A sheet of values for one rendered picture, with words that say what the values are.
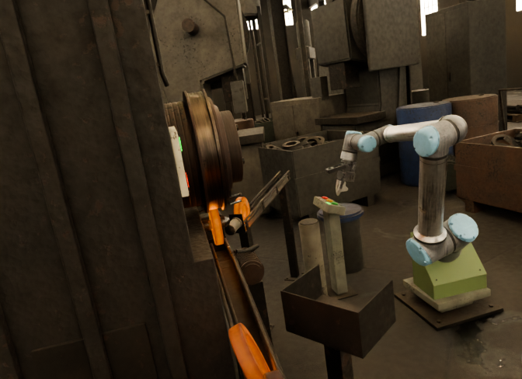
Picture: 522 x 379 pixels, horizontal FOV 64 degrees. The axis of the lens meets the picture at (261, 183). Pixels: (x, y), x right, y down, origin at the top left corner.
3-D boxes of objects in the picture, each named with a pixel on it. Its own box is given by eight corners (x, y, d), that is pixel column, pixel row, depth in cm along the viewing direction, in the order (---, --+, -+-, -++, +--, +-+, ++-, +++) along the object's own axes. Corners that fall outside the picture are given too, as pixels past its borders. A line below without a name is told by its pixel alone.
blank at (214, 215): (216, 243, 156) (224, 241, 157) (208, 203, 160) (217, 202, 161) (214, 248, 171) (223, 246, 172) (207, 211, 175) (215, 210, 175)
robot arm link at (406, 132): (478, 108, 170) (384, 122, 235) (454, 118, 167) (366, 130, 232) (485, 134, 172) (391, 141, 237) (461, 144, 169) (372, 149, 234)
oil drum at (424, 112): (419, 190, 450) (414, 108, 430) (391, 180, 507) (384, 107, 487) (467, 180, 461) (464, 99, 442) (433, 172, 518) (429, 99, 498)
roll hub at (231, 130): (212, 109, 170) (223, 174, 178) (222, 115, 144) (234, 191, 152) (225, 107, 171) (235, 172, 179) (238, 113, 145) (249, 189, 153)
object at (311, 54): (307, 132, 1124) (294, 24, 1063) (328, 130, 1106) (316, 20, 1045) (301, 137, 1042) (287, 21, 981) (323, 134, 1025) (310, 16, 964)
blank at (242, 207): (241, 231, 220) (247, 231, 219) (231, 214, 209) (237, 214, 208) (246, 208, 230) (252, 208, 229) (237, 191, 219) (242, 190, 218)
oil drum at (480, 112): (467, 182, 456) (464, 99, 436) (433, 172, 512) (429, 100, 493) (512, 172, 467) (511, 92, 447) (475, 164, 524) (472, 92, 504)
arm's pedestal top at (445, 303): (450, 272, 250) (450, 266, 249) (491, 296, 219) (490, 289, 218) (402, 285, 243) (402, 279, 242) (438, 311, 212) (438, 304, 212)
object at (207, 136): (182, 88, 174) (201, 193, 188) (190, 93, 130) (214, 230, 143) (197, 86, 176) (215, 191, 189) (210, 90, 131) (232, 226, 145)
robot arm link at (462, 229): (471, 245, 215) (488, 231, 200) (444, 259, 211) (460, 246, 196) (452, 220, 222) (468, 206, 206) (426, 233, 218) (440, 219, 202)
